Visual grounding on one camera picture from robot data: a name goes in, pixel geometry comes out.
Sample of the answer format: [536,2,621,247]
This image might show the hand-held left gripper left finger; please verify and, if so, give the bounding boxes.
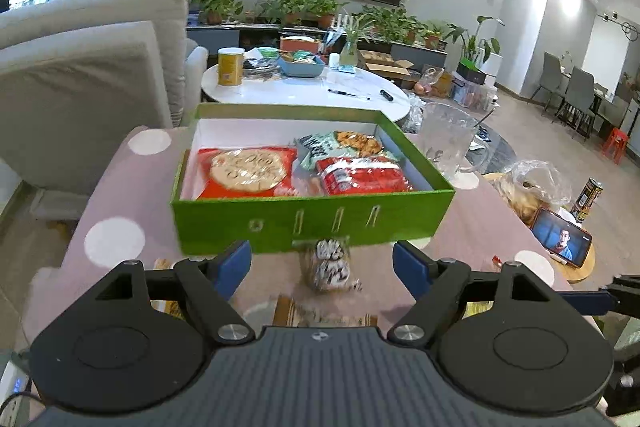
[87,240,255,346]

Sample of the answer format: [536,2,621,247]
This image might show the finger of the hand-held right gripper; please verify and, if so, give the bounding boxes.
[564,275,640,317]

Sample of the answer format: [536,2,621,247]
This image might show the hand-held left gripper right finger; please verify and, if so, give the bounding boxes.
[388,240,557,347]

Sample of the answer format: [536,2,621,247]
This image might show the green cardboard box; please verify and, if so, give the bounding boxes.
[170,103,457,256]

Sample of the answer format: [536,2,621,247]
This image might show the orange snack packet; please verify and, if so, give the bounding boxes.
[151,257,177,317]

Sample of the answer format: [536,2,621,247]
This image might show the small clear snack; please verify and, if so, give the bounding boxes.
[298,238,364,294]

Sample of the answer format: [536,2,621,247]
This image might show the red round cracker packet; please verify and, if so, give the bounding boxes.
[196,147,299,200]

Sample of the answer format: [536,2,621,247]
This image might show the red white snack packet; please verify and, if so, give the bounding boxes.
[314,156,417,196]

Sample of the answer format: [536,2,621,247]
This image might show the mint green snack packet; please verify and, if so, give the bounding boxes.
[295,130,402,171]

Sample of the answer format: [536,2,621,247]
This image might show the round wooden board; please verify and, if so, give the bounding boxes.
[549,227,597,286]

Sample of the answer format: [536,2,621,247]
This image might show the smartphone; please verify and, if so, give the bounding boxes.
[530,207,594,269]

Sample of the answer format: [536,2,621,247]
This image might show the black yellow drink can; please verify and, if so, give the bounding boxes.
[570,177,605,224]

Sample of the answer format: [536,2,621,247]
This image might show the clear plastic bag of bread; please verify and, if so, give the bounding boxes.
[499,159,574,229]

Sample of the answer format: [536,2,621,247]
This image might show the pink dotted tablecloth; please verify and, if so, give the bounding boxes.
[25,124,577,344]

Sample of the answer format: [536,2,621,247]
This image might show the glass mug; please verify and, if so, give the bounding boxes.
[417,103,494,181]

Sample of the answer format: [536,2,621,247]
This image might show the red plastic stool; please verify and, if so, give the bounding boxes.
[599,127,630,164]

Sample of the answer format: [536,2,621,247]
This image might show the black pen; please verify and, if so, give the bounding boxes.
[327,88,372,101]

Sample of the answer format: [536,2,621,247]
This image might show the white round table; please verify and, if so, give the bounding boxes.
[201,61,412,124]

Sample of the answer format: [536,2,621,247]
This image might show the bag of fruit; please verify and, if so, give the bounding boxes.
[414,66,453,98]

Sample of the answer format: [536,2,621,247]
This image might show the yellow canister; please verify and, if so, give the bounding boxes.
[217,47,246,87]

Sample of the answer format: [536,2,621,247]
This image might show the grey dining chair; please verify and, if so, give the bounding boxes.
[529,51,567,114]
[556,65,599,138]

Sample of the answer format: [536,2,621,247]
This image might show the open cardboard box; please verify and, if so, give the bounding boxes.
[359,50,417,81]

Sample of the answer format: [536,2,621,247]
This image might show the green black box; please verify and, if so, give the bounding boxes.
[457,59,489,86]

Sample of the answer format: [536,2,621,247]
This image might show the blue-grey bowl of items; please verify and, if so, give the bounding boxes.
[276,54,327,79]

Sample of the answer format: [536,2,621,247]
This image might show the glass vase with plant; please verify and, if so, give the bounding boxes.
[339,13,377,68]

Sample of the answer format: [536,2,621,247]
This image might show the grey television cabinet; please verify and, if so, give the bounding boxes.
[186,23,449,58]

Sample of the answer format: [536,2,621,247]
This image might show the orange box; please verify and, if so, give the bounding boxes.
[279,36,322,56]

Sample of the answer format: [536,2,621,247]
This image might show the green potted plant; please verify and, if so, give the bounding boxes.
[422,20,452,51]
[359,3,427,46]
[192,0,244,26]
[256,0,347,31]

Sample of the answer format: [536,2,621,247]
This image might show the tall plant in white pot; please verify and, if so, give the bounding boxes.
[444,15,502,84]

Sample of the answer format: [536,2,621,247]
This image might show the beige armchair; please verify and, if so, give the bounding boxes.
[0,0,209,208]

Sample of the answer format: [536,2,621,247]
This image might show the white power strip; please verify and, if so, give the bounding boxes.
[0,351,32,409]

